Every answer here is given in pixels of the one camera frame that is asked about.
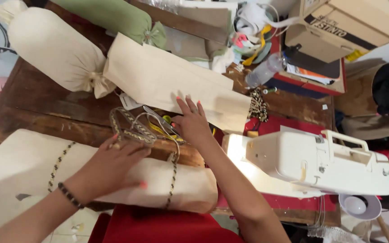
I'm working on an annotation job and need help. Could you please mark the person's left hand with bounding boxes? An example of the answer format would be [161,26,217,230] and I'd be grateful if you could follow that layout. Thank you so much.
[64,133,152,206]

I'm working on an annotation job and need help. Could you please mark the person's right hand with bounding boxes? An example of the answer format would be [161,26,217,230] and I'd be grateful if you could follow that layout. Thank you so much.
[172,95,216,150]

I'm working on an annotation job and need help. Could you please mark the beaded gold black trim ribbon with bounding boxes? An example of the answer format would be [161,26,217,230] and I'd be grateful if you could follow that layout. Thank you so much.
[109,107,158,146]

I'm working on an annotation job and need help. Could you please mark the yellow measuring tape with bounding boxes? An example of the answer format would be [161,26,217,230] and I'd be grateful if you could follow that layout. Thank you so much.
[148,115,185,142]

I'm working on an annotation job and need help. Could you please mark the silver scissors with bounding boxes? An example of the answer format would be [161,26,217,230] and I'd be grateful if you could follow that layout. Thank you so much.
[143,105,182,142]

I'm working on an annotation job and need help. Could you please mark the flat cream fabric cover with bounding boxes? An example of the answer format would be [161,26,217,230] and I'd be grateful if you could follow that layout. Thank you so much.
[103,32,252,134]

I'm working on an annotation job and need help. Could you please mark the leopard print fabric strip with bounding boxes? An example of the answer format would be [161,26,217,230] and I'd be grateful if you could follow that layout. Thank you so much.
[247,88,269,123]

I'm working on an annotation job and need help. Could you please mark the white paper tag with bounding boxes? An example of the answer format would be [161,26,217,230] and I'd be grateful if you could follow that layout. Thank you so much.
[119,92,143,111]

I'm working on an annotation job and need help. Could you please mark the person's red garment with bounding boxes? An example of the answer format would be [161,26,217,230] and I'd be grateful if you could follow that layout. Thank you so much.
[88,204,246,243]

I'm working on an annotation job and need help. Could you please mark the cream bolster with beaded trim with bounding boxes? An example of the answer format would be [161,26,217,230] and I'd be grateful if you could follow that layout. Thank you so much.
[0,129,219,214]

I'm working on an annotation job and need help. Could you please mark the clear plastic water bottle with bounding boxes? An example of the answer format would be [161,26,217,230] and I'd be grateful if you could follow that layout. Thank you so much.
[245,44,302,89]

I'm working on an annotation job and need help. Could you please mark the heap of ribbons and scraps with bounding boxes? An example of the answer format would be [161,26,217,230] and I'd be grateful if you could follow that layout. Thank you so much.
[229,3,300,67]

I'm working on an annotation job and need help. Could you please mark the white sewing machine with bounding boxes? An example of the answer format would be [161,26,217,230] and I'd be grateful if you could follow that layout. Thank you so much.
[222,129,389,198]

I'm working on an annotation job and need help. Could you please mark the red tray with papers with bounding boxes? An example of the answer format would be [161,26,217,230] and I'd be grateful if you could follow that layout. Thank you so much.
[269,33,347,96]

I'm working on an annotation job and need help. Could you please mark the plain cream bolster pillow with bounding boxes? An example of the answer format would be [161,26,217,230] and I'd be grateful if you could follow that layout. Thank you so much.
[0,0,117,99]

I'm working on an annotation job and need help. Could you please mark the green bolster pillow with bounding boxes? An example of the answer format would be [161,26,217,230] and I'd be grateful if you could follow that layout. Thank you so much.
[50,0,167,50]

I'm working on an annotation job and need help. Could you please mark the white lace trim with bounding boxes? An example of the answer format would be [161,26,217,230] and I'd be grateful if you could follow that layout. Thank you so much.
[307,225,364,243]

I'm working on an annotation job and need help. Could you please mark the brown cardboard box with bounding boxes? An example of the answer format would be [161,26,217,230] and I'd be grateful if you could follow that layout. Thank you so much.
[285,0,389,64]

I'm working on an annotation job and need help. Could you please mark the white lamp with bulb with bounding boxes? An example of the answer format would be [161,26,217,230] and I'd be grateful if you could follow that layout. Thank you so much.
[338,194,382,221]

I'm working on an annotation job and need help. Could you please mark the white cord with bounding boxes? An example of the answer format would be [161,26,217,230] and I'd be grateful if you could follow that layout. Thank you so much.
[131,112,181,164]

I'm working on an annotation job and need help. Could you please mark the dark beaded bracelet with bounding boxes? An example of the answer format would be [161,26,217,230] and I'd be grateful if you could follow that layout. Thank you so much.
[57,182,85,210]

